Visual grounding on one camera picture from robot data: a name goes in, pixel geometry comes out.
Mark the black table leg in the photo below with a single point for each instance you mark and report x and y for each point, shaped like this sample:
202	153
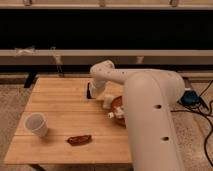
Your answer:
30	79

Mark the brown round plate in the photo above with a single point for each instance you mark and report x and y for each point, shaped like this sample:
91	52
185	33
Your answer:
118	111

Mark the white small object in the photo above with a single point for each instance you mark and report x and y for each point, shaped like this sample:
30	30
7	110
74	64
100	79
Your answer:
107	101

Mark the lower wooden rail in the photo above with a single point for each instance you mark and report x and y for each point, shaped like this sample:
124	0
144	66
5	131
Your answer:
49	57

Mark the blue device on floor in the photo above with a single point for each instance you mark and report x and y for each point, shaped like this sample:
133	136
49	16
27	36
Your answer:
190	98

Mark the wooden rail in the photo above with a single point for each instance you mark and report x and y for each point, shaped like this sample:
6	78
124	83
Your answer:
49	57
108	4

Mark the upper wooden rail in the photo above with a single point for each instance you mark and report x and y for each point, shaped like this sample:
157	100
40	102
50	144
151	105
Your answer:
108	4

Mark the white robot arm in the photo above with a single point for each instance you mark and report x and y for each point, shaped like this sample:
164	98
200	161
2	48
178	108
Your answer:
147	97

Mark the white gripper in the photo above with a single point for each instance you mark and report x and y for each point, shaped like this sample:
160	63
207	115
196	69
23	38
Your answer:
94	89

